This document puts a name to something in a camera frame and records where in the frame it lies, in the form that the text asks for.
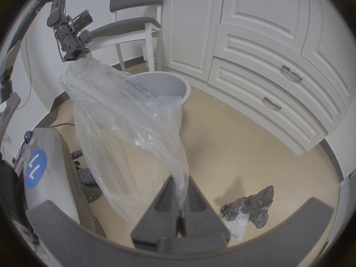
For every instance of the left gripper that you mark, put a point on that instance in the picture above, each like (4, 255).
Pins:
(72, 50)

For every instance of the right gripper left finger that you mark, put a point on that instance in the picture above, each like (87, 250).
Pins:
(147, 227)

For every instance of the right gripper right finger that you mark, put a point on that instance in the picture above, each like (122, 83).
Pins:
(208, 224)

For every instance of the black plastic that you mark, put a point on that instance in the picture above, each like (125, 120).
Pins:
(256, 202)

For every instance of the clear plastic bag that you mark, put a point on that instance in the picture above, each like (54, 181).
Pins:
(125, 126)

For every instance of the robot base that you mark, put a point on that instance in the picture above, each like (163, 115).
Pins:
(52, 163)

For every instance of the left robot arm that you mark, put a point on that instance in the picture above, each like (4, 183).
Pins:
(57, 12)

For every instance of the light grey trash bin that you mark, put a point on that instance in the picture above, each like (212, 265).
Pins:
(167, 85)

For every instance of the clear printed wrapper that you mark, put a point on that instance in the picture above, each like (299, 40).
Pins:
(239, 227)

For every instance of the white wardrobe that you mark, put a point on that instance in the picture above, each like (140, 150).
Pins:
(264, 37)

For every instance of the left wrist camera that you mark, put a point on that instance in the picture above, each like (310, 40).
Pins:
(85, 36)

